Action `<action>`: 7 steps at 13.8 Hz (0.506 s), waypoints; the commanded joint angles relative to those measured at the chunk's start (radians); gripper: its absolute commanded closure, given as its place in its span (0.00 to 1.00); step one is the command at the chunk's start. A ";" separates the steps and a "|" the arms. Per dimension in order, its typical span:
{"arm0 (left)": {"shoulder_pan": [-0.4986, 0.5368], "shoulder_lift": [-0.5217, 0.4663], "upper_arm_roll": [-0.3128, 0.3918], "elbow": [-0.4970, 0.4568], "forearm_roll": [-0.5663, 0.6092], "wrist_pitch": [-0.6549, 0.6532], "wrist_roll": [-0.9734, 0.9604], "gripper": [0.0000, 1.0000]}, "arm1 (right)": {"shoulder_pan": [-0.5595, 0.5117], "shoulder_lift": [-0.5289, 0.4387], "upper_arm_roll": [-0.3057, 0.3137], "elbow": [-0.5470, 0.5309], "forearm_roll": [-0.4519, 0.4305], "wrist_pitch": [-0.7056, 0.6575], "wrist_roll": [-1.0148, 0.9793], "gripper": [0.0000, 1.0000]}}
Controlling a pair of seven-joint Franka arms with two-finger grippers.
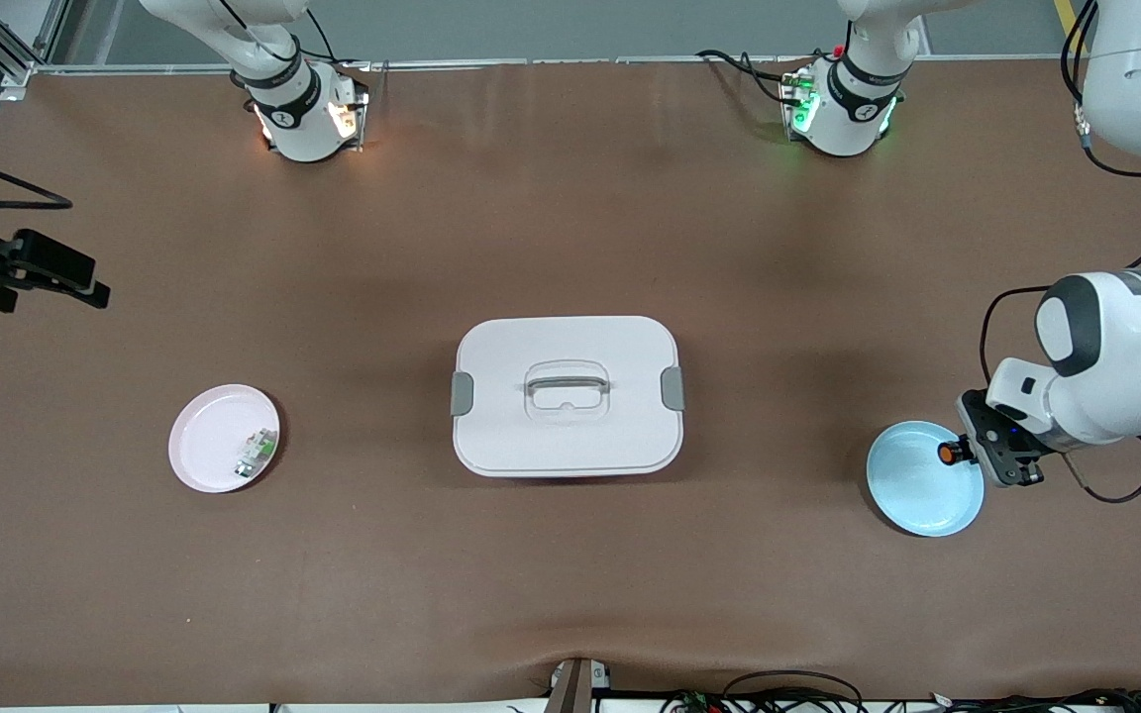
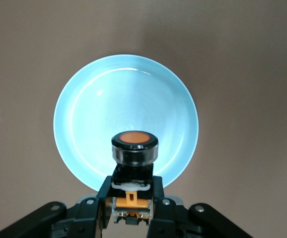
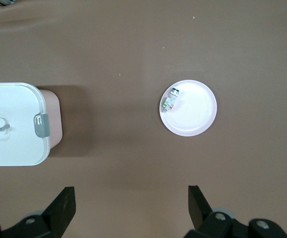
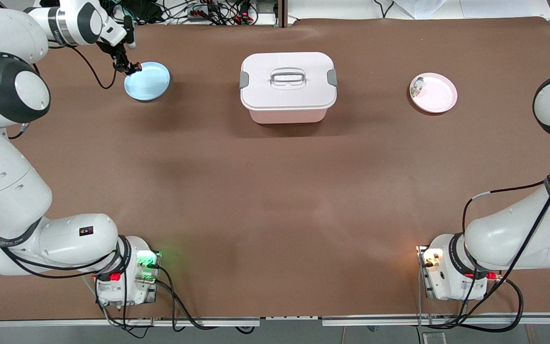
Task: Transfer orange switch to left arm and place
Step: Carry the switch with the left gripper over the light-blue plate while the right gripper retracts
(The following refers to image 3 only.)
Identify white box lid grey latches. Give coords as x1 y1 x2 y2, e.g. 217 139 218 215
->
0 82 51 167

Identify pink round plate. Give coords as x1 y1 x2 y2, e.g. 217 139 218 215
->
158 79 218 137

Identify green white switch module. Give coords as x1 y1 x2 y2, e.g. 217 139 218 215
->
160 87 181 114

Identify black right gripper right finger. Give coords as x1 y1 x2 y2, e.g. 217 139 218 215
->
184 184 287 238

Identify pink storage box base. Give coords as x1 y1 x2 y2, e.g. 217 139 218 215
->
38 89 64 152

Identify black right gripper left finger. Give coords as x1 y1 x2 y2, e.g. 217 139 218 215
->
0 186 77 238

